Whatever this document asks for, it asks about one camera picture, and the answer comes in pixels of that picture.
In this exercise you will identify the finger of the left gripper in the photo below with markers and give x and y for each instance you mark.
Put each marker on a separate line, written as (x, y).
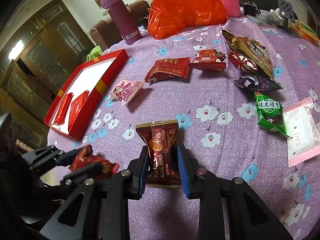
(77, 177)
(50, 156)

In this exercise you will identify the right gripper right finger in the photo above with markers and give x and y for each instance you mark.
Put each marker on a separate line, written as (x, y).
(226, 201)

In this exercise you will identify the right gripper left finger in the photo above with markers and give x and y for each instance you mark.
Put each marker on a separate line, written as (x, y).
(99, 209)

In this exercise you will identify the red nut snack packet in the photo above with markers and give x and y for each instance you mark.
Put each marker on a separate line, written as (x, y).
(86, 157)

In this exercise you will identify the large red snack packet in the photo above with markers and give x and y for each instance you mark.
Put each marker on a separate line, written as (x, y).
(63, 108)

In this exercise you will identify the maroon cookie packet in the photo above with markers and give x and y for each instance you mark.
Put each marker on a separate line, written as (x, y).
(160, 137)

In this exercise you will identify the pink white candy packet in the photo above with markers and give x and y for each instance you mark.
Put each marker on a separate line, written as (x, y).
(125, 90)

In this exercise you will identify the pale pink 520 packet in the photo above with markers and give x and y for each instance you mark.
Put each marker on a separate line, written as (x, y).
(302, 133)

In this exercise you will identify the green candy packet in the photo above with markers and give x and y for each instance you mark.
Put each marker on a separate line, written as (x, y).
(270, 113)

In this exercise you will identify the dark purple snack packet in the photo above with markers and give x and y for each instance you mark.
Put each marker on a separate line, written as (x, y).
(256, 83)

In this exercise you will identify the red gold snack packet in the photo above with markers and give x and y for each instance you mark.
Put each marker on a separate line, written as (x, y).
(168, 68)

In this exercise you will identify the red white patterned candy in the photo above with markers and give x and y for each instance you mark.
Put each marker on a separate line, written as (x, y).
(243, 63)

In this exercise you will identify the red white candy packet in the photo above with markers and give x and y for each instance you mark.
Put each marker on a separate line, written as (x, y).
(209, 60)

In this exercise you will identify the brown gold snack bag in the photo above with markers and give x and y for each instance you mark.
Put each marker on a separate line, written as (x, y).
(250, 48)

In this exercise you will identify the red gift box tray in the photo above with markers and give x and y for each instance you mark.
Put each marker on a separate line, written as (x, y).
(87, 86)

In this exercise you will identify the dark wooden cabinet doors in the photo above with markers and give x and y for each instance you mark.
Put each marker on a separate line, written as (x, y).
(35, 63)

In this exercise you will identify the purple floral tablecloth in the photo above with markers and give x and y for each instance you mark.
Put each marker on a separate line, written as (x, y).
(218, 120)

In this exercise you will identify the brown armchair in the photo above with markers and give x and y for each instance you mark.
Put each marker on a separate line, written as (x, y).
(105, 33)

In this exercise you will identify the purple thermos bottle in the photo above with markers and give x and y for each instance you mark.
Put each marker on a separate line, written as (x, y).
(123, 20)

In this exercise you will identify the orange plastic bag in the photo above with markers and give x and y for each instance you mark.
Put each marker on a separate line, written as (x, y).
(169, 17)

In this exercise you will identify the black phone stand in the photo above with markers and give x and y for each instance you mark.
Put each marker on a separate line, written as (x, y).
(286, 12)

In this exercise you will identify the small wall plaque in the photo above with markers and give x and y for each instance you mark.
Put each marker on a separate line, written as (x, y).
(98, 2)

